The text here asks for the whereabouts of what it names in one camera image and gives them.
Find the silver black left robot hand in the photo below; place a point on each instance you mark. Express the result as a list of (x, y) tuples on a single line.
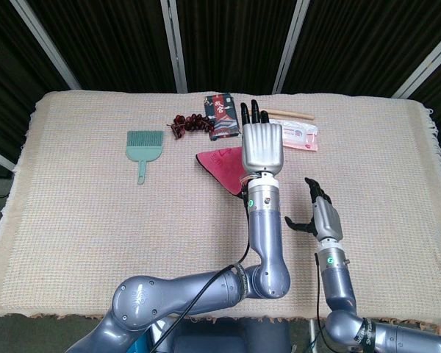
[(262, 147)]

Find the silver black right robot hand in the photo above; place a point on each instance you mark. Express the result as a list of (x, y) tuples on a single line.
[(327, 220)]

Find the pink cloth with black edge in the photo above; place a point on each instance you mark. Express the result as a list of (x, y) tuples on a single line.
[(224, 165)]

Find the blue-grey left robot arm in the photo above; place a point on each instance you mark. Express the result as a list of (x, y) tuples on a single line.
[(268, 239)]

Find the pink wet wipes pack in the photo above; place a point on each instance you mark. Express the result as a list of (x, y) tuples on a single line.
[(301, 138)]

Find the dark printed packet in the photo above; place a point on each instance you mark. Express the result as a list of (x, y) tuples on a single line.
[(222, 117)]

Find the metal table leg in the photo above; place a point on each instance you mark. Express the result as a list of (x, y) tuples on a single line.
[(311, 331)]

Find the teal hand brush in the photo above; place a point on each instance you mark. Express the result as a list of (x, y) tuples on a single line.
[(145, 149)]

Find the grey-blue robot torso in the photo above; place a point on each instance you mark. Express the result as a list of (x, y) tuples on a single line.
[(242, 338)]

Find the beige woven tablecloth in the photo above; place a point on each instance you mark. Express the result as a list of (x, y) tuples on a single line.
[(95, 220)]

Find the blue cover under table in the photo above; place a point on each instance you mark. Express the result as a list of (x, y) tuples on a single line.
[(141, 343)]

